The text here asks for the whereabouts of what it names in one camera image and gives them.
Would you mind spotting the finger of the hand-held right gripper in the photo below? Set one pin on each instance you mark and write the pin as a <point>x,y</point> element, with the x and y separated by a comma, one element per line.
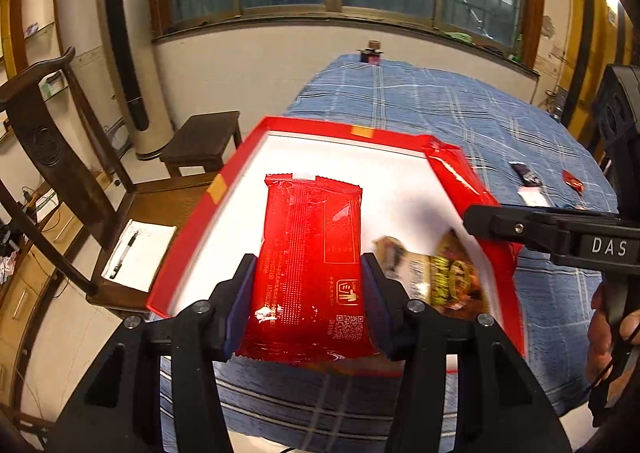
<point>505,225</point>

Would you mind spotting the small red snack packet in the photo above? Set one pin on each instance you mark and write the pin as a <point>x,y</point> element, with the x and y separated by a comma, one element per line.
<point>572,181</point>

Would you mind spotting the wall shelf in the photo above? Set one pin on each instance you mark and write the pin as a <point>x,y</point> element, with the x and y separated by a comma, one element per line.
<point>35,33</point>

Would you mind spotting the blue plaid tablecloth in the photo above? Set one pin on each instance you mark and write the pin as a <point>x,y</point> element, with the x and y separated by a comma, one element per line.
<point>425,108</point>

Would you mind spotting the black pen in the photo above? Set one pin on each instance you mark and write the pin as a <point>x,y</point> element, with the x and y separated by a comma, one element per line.
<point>122,255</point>

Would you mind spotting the dark snack packet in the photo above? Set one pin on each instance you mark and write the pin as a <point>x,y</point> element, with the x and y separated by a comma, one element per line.
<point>525,173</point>

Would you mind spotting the large red snack packet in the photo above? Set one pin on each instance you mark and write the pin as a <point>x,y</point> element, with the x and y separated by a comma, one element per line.
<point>305,258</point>

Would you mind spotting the small dark bottle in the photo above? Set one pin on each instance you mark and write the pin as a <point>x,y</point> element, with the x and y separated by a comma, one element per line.
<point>371,53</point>

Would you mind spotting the brown snack packet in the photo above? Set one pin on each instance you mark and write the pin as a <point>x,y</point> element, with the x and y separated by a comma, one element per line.
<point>450,278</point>

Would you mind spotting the dark wooden stool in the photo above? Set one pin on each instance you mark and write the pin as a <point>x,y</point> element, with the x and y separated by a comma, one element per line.
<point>205,138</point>

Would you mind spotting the person's right hand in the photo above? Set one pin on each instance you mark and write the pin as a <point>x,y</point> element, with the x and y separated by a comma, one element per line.
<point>599,348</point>

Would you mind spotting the dark wooden chair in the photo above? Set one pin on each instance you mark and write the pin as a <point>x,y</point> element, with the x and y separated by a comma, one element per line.
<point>40,143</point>

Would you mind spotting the standing air conditioner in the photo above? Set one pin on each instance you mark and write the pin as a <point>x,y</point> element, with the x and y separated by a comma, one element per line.
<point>150,83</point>

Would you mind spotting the white notebook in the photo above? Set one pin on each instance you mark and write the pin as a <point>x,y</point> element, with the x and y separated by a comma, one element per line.
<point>150,248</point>

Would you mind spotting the red box white inside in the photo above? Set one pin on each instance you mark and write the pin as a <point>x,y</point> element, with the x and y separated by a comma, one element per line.
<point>240,203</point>

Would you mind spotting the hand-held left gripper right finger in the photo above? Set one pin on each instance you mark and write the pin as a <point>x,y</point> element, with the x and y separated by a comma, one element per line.
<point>374,305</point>

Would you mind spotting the white snack packet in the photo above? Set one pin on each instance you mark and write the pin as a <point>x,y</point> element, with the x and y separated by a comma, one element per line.
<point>534,197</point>

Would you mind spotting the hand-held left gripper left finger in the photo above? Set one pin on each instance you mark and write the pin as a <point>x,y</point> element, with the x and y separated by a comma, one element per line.
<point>239,305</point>

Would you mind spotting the green item on windowsill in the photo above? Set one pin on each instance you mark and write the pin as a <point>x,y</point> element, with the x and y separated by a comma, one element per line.
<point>459,37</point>

